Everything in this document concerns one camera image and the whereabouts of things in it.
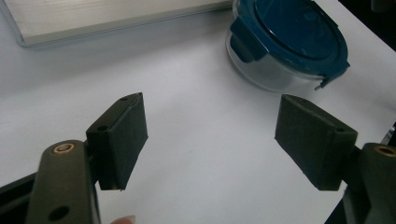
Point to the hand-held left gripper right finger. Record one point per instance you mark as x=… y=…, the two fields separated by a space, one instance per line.
x=314 y=143

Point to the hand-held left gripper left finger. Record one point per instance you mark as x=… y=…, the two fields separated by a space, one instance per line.
x=120 y=143

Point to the round clear glass container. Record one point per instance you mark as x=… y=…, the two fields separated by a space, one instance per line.
x=267 y=74

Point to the glass container with blue lid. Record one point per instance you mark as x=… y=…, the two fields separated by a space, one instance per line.
x=292 y=34

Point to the light wooden board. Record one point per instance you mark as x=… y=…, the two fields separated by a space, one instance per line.
x=109 y=15

